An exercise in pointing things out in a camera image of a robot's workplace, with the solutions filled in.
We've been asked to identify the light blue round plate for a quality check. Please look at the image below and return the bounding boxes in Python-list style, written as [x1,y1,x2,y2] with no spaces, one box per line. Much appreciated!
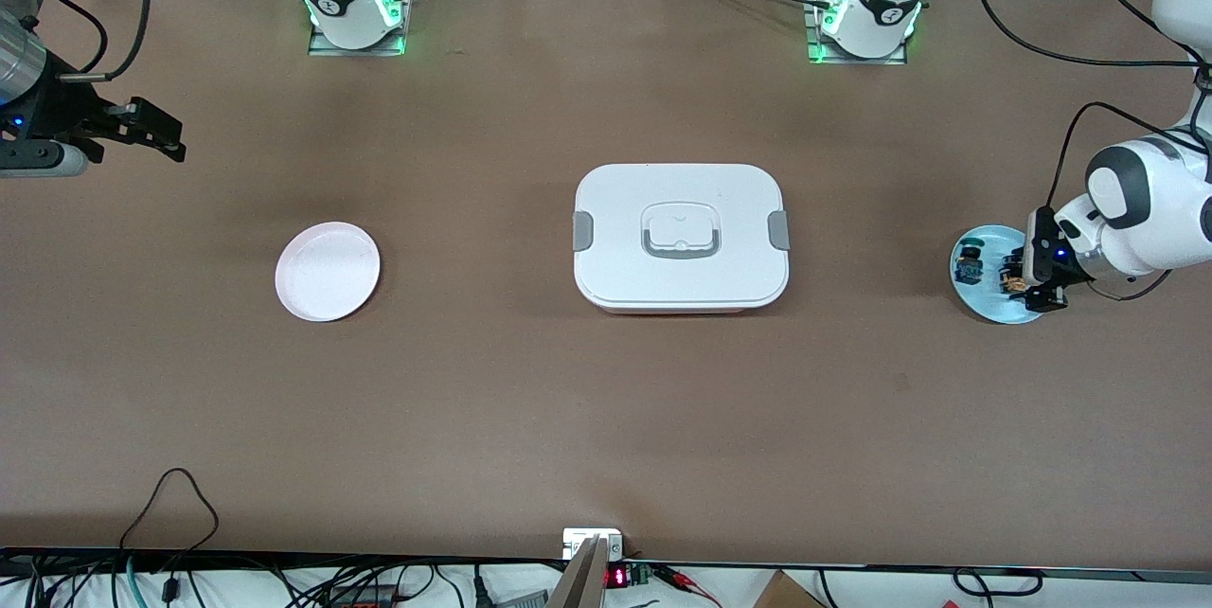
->
[949,224,1054,325]

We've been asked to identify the grey metal bar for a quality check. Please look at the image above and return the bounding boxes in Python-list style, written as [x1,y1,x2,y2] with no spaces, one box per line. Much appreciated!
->
[547,535,609,608]

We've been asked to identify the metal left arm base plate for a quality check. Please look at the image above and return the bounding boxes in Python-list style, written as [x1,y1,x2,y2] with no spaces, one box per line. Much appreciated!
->
[805,0,910,66]

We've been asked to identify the white lunch box grey handle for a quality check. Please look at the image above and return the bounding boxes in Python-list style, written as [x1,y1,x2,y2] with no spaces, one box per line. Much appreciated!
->
[572,163,791,315]

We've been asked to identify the black coiled cable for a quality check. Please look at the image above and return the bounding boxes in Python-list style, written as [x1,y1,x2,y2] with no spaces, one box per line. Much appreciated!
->
[952,568,1044,598]

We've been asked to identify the pink round plate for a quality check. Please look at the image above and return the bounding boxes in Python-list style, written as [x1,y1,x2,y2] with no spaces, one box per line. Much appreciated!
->
[275,222,382,323]

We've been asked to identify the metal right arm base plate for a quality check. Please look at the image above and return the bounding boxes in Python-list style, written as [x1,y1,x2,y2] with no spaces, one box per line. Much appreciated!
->
[308,0,418,57]

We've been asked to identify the red clip leads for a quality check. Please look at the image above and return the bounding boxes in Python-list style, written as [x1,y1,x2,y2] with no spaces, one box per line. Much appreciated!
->
[653,564,722,607]

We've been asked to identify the small white box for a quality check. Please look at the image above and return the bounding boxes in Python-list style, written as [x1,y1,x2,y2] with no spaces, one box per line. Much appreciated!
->
[562,528,624,560]

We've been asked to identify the brown cardboard piece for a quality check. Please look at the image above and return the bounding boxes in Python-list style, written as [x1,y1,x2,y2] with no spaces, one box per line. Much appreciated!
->
[753,570,827,608]

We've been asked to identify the thin black looped cable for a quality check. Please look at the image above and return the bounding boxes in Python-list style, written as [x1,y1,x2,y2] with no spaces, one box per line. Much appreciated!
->
[118,468,221,557]

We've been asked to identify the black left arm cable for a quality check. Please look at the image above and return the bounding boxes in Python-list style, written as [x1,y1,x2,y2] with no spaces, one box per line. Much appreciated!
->
[973,0,1212,301]

